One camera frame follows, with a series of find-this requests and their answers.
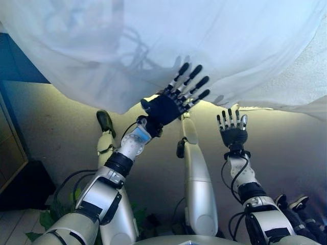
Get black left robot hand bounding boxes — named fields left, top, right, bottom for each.
left=140, top=62, right=212, bottom=126

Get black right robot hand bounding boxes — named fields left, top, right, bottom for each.
left=216, top=108, right=248, bottom=150

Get white duvet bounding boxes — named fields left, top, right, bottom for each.
left=0, top=0, right=327, bottom=115

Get black white-soled shoe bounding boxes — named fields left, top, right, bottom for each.
left=288, top=195, right=310, bottom=211
left=274, top=193, right=289, bottom=213

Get person's dark trouser legs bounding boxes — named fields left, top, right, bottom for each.
left=283, top=205, right=327, bottom=240

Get silver left robot leg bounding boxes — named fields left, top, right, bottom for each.
left=96, top=109, right=138, bottom=243

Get wooden glass-topped nightstand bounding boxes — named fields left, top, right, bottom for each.
left=0, top=94, right=29, bottom=194

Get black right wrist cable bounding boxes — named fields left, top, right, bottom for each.
left=221, top=152, right=250, bottom=205

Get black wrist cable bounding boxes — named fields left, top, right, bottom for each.
left=221, top=152, right=250, bottom=205
left=122, top=117, right=144, bottom=138

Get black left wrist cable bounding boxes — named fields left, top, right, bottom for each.
left=122, top=117, right=144, bottom=138

